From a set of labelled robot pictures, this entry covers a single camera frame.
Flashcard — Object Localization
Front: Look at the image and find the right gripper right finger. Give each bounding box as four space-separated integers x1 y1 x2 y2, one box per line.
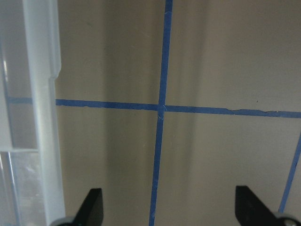
235 186 301 226

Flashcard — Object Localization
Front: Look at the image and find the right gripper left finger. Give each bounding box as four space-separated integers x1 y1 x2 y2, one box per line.
53 188 104 226

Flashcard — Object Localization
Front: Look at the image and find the clear plastic box lid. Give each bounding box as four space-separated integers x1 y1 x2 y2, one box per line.
0 0 65 226

